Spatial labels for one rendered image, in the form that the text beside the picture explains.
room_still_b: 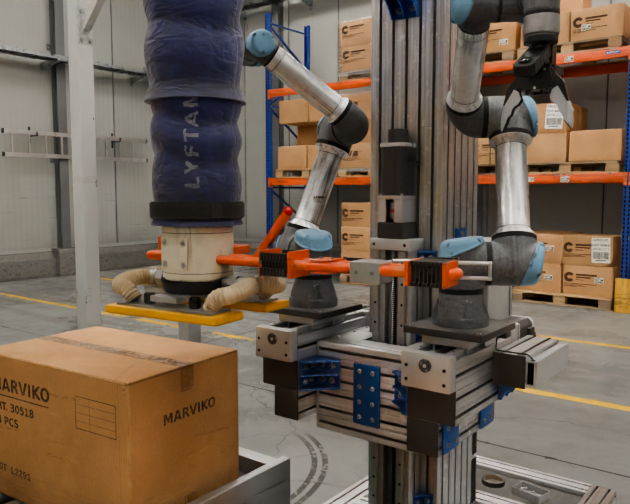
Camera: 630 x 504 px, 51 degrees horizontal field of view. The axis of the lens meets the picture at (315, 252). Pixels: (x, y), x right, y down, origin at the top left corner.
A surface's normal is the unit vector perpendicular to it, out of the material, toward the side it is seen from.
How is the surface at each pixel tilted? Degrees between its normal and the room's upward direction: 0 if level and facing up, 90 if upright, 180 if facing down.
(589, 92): 90
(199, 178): 79
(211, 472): 90
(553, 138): 89
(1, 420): 90
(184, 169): 75
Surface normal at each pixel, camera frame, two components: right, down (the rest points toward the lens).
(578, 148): -0.61, 0.06
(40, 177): 0.80, 0.06
